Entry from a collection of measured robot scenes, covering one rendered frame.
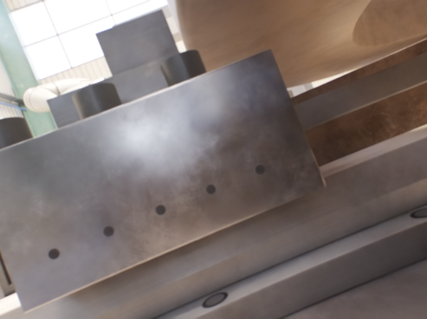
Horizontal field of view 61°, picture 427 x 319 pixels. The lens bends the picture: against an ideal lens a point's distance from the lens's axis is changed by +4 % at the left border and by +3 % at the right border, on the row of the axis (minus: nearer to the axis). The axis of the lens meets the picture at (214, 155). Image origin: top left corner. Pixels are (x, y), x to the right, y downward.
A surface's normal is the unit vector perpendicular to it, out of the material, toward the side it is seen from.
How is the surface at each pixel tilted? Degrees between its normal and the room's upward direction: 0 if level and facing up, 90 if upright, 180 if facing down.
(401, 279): 0
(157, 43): 90
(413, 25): 90
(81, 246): 90
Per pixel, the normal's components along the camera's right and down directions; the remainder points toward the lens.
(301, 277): 0.05, -0.04
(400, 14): 0.48, -0.21
